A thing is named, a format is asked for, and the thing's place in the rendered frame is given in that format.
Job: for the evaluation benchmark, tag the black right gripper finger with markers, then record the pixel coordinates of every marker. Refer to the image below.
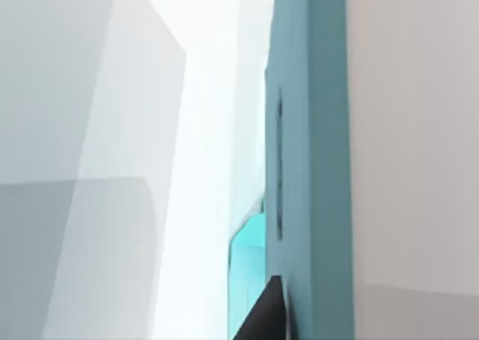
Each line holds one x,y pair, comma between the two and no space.
267,314

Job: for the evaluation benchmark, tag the teal blue box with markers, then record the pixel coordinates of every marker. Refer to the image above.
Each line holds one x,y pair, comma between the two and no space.
310,167

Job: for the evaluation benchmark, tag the light blue rack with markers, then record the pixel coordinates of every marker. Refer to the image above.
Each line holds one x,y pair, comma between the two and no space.
249,257

